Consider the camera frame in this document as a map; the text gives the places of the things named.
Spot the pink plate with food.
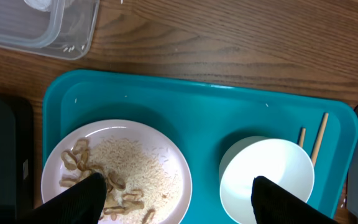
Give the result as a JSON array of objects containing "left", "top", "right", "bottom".
[{"left": 41, "top": 119, "right": 192, "bottom": 223}]

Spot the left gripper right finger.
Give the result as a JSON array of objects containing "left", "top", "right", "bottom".
[{"left": 251, "top": 176, "right": 337, "bottom": 224}]

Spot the rice pile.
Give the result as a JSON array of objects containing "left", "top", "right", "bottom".
[{"left": 85, "top": 138, "right": 183, "bottom": 223}]

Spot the peanut shells pile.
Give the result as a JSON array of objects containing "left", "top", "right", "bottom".
[{"left": 59, "top": 138, "right": 151, "bottom": 221}]

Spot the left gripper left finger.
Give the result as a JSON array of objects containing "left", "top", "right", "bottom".
[{"left": 16, "top": 173, "right": 106, "bottom": 224}]

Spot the white tissue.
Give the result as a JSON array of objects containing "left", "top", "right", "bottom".
[{"left": 24, "top": 0, "right": 52, "bottom": 12}]

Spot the teal serving tray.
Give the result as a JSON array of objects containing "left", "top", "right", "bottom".
[{"left": 43, "top": 70, "right": 358, "bottom": 223}]

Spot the black plastic tray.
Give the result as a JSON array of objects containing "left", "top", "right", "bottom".
[{"left": 0, "top": 94, "right": 34, "bottom": 223}]

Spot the white bowl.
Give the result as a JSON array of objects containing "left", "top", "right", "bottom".
[{"left": 219, "top": 136, "right": 314, "bottom": 223}]

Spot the right wooden chopstick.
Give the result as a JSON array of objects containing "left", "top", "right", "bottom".
[{"left": 311, "top": 113, "right": 329, "bottom": 166}]

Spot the clear plastic bin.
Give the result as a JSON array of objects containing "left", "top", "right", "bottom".
[{"left": 0, "top": 0, "right": 100, "bottom": 60}]

